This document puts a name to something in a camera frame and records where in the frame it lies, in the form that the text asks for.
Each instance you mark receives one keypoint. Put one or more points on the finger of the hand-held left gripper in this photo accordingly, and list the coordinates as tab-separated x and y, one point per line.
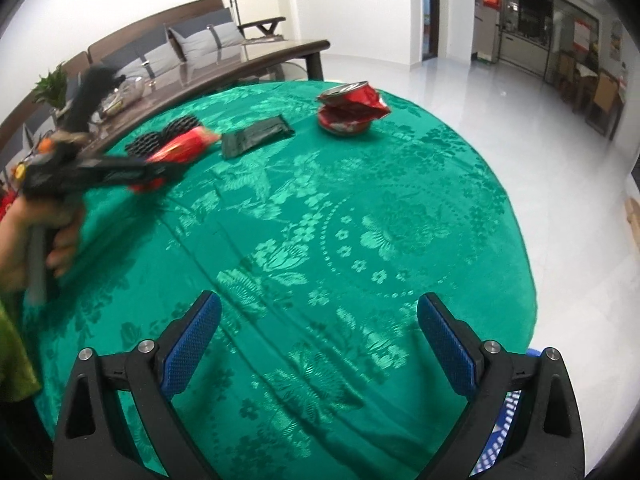
135	176

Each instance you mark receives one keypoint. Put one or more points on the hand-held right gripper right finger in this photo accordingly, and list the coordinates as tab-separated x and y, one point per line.
447	345

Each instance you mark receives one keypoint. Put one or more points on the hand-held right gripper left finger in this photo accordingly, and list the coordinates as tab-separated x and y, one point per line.
190	345

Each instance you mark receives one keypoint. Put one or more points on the large red wrapper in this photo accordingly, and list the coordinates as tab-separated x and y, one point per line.
182	146

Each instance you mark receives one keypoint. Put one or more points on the person's left hand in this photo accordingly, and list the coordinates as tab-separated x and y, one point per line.
12	250

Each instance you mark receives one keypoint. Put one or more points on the orange fruit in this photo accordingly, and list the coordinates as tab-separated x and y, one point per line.
46	145

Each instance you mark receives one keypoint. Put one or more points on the glass fruit bowl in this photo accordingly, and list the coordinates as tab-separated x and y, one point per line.
125	95

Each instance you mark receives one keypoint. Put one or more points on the potted plant black bobbled pot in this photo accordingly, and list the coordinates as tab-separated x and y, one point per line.
50	85

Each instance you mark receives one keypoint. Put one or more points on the grey sofa cushion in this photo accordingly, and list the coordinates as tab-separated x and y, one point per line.
145	62
205	37

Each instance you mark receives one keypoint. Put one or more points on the dark green packet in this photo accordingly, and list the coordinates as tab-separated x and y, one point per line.
255	135

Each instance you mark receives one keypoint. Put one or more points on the dark wooden sofa bench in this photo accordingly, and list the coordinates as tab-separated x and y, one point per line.
150	32

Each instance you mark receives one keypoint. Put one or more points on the yellow green garment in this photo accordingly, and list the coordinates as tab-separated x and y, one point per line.
15	355

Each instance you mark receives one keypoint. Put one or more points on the long brown wooden table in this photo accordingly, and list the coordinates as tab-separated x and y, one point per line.
270	57

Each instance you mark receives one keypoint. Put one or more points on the green patterned tablecloth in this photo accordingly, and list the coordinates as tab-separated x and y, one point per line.
325	210

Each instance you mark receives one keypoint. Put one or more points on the crushed red can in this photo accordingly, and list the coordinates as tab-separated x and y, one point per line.
350	110

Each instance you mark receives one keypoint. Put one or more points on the wooden dining chair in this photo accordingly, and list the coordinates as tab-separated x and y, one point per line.
605	102

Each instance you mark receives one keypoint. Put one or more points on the dining table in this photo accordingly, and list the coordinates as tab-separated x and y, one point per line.
577	72

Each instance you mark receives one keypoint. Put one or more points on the red white door poster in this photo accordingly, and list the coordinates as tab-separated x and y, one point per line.
585	34

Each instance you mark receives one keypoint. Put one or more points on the framed wall picture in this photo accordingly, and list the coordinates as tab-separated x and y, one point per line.
616	37

